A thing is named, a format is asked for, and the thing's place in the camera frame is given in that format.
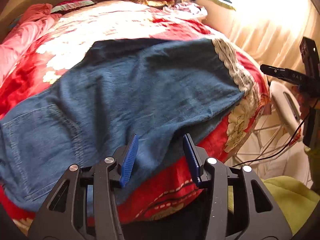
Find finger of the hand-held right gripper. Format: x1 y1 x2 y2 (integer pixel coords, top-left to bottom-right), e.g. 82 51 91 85
260 64 304 85

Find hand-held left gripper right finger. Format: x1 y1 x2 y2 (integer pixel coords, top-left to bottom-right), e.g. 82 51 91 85
182 133 293 240

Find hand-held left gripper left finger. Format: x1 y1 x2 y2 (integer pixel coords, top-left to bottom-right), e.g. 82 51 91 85
27 133 139 240

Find blue denim pants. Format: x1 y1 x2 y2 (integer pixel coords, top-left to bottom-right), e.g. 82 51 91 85
0 38 253 212

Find white plastic chair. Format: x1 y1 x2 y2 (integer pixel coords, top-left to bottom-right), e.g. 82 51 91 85
269 80 304 143

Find cream curtain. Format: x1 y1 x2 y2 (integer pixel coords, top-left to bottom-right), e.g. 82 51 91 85
197 0 320 87

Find green trimmed cream cloth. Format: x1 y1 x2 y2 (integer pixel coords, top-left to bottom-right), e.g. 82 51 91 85
197 0 236 11

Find lime green cloth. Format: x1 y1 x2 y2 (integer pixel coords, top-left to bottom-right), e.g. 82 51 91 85
227 176 320 236

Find purple crumpled cloth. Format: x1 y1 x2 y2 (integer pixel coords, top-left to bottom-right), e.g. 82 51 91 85
163 2 208 18

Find red floral blanket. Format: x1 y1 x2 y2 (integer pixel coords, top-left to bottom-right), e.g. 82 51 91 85
0 0 272 236

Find pink quilt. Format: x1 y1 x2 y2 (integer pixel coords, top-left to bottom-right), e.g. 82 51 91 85
0 3 63 82

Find dark patterned pillow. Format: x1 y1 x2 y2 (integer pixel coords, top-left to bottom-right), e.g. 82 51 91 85
51 0 97 14

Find black cable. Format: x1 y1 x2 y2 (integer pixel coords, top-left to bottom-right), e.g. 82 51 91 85
232 112 311 168

